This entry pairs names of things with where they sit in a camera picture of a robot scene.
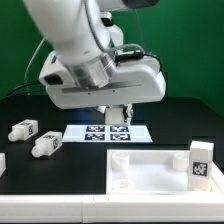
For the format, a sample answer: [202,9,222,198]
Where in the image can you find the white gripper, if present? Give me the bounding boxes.
[39,52,166,125]

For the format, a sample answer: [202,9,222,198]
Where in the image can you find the white square table top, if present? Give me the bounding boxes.
[106,149,224,195]

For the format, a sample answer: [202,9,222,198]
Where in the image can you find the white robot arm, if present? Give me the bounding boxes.
[22,0,166,124]

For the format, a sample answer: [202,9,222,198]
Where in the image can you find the white left fence block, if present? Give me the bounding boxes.
[0,153,6,176]

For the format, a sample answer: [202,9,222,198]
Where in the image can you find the white marker base plate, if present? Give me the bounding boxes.
[63,125,152,143]

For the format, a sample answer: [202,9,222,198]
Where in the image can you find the black cables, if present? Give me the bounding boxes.
[0,81,46,103]

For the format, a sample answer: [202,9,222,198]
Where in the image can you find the white front fence rail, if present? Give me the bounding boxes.
[0,194,224,223]

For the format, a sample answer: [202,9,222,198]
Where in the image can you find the grey cable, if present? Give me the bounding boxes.
[23,36,48,84]

